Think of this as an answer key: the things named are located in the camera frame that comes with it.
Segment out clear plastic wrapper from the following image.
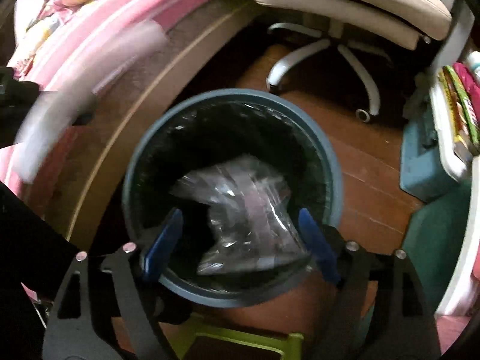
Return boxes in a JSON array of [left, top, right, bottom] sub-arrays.
[[173, 155, 308, 275]]

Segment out round blue trash bin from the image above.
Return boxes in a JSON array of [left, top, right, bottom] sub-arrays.
[[122, 88, 343, 308]]

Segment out green plastic stool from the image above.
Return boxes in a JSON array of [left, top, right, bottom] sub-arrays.
[[167, 314, 304, 359]]

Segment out teal storage box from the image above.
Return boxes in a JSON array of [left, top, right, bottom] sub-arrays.
[[400, 108, 458, 203]]

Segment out white shelf with books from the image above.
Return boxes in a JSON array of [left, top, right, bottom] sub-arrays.
[[430, 62, 479, 316]]

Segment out pink striped bed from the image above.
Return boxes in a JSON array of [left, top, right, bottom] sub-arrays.
[[1, 0, 259, 247]]

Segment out cream office chair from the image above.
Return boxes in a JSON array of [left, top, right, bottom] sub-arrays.
[[255, 0, 452, 123]]

